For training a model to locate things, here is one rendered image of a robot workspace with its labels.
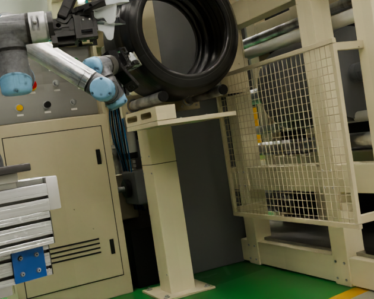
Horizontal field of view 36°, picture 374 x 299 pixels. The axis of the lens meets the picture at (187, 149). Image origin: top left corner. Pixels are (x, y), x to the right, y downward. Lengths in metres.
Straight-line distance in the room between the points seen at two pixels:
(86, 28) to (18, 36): 0.16
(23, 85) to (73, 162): 1.42
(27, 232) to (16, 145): 1.23
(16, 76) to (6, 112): 1.40
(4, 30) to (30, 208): 0.47
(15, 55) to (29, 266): 0.57
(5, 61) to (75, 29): 0.18
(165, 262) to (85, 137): 0.71
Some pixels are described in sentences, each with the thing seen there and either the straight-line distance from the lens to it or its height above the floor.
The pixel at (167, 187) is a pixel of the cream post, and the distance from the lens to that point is 2.74.
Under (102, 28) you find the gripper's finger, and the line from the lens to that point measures 1.55.
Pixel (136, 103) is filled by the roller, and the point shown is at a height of 0.90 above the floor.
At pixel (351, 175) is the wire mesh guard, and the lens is 2.19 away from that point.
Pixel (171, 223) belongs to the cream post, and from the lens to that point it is 2.75.
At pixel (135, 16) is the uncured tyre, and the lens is 2.36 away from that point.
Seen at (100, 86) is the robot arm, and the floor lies 0.92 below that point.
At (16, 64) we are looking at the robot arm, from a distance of 1.45.
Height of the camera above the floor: 0.72
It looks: 1 degrees down
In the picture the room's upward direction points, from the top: 9 degrees counter-clockwise
